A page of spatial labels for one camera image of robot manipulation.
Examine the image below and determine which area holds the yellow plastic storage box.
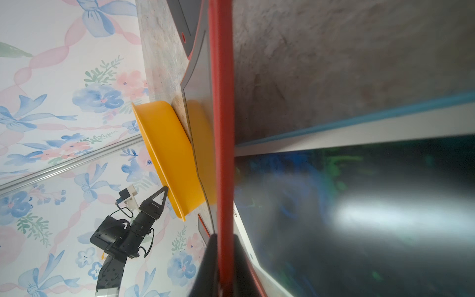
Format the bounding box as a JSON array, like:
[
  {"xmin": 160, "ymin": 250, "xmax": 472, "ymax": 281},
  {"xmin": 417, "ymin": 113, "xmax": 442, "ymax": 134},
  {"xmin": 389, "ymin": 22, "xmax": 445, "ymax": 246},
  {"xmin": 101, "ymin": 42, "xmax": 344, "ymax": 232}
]
[{"xmin": 132, "ymin": 101, "xmax": 205, "ymax": 221}]

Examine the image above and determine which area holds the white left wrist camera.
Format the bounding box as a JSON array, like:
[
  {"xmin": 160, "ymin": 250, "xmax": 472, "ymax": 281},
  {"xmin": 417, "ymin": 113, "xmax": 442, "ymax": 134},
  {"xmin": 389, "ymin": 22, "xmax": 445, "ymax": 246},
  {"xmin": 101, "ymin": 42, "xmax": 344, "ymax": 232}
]
[{"xmin": 116, "ymin": 185, "xmax": 139, "ymax": 211}]

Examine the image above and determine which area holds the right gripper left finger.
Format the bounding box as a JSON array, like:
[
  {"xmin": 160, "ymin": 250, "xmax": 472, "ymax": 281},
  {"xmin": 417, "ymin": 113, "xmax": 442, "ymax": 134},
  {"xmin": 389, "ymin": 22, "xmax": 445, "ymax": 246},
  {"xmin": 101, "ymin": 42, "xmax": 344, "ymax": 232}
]
[{"xmin": 189, "ymin": 234, "xmax": 218, "ymax": 297}]

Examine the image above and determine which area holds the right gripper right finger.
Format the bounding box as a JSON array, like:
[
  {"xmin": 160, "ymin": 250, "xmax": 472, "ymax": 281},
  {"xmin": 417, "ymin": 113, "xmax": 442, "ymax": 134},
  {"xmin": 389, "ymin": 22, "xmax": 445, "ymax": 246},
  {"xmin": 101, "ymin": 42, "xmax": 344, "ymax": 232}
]
[{"xmin": 233, "ymin": 245, "xmax": 262, "ymax": 297}]

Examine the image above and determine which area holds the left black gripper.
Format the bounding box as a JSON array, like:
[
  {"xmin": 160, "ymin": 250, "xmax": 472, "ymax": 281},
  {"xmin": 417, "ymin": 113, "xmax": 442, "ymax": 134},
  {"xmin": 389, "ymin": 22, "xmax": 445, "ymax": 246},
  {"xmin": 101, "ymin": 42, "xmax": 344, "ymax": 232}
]
[{"xmin": 137, "ymin": 186, "xmax": 169, "ymax": 226}]

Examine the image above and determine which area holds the red writing tablet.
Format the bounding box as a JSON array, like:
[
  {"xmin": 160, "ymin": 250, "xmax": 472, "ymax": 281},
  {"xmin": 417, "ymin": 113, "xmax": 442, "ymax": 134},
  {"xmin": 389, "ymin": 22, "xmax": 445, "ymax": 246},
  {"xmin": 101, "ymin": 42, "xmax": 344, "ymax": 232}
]
[
  {"xmin": 167, "ymin": 0, "xmax": 202, "ymax": 59},
  {"xmin": 197, "ymin": 214, "xmax": 211, "ymax": 245},
  {"xmin": 181, "ymin": 1, "xmax": 235, "ymax": 297}
]

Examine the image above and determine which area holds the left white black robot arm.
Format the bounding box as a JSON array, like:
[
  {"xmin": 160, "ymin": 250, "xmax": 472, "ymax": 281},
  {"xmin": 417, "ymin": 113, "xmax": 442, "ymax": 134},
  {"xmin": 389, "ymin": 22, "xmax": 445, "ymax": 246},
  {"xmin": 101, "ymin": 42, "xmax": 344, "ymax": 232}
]
[{"xmin": 90, "ymin": 186, "xmax": 169, "ymax": 297}]

